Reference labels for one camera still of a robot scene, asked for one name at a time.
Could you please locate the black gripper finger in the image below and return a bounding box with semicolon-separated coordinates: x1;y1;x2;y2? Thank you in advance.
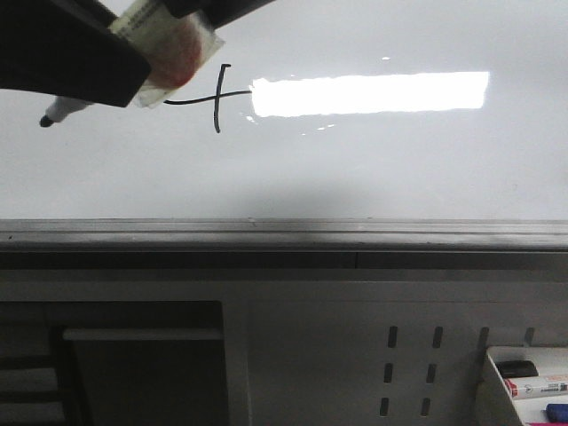
162;0;272;28
1;1;151;107

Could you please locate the white marker storage tray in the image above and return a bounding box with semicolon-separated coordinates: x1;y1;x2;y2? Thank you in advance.
475;346;567;425

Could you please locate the white slotted cabinet panel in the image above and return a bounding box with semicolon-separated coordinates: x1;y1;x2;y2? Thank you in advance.
1;268;567;425

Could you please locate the large white whiteboard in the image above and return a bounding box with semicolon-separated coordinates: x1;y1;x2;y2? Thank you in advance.
1;1;567;248

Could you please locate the blue capped marker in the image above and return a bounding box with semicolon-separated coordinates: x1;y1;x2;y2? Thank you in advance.
546;403;568;423

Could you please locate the red capped white marker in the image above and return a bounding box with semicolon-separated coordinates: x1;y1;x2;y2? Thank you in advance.
504;375;567;400

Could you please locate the white taped whiteboard marker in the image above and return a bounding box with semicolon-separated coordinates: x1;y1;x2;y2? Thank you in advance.
40;1;222;128

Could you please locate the black marker cap in tray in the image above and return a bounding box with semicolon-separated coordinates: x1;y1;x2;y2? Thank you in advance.
495;360;539;379

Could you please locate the dark shelf unit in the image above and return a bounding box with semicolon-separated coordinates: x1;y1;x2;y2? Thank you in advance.
1;301;230;425

